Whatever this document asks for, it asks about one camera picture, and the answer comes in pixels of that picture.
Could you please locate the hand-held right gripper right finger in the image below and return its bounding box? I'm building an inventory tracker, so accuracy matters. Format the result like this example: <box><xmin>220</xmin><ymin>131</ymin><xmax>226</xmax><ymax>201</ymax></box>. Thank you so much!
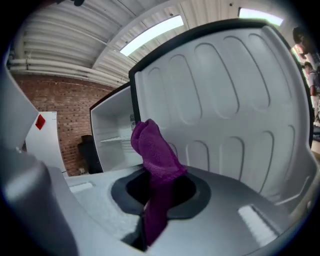
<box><xmin>149</xmin><ymin>166</ymin><xmax>301</xmax><ymax>256</ymax></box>

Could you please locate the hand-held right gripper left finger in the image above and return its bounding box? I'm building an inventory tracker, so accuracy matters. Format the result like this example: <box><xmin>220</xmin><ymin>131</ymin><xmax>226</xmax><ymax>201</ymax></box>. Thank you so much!
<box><xmin>0</xmin><ymin>147</ymin><xmax>151</xmax><ymax>256</ymax></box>

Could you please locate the purple cleaning cloth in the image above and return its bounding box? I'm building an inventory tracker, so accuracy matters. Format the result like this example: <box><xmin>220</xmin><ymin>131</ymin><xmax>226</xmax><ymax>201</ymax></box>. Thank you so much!
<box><xmin>130</xmin><ymin>118</ymin><xmax>188</xmax><ymax>247</ymax></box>

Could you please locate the black mini fridge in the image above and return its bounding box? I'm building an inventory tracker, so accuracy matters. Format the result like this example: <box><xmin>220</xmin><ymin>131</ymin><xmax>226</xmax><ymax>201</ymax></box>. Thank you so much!
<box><xmin>89</xmin><ymin>18</ymin><xmax>316</xmax><ymax>213</ymax></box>

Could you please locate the black armrest office chair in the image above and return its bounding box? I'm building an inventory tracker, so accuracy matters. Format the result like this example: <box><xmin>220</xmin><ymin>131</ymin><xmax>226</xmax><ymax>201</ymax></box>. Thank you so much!
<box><xmin>76</xmin><ymin>134</ymin><xmax>104</xmax><ymax>175</ymax></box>

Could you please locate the grey cabinet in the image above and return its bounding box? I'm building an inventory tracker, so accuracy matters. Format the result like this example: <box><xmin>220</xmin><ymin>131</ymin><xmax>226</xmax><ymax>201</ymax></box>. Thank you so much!
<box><xmin>0</xmin><ymin>57</ymin><xmax>40</xmax><ymax>153</ymax></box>

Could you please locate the long ceiling light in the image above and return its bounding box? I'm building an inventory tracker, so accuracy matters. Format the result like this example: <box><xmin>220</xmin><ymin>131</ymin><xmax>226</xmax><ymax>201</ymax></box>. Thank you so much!
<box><xmin>119</xmin><ymin>14</ymin><xmax>185</xmax><ymax>57</ymax></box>

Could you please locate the short ceiling light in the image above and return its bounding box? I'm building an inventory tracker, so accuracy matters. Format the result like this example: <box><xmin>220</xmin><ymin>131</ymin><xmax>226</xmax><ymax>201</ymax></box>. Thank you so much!
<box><xmin>238</xmin><ymin>7</ymin><xmax>285</xmax><ymax>27</ymax></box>

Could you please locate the red diamond wall sign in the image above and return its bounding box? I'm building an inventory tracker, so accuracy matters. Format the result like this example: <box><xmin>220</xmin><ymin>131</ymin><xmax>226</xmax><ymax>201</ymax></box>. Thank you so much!
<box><xmin>34</xmin><ymin>114</ymin><xmax>47</xmax><ymax>131</ymax></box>

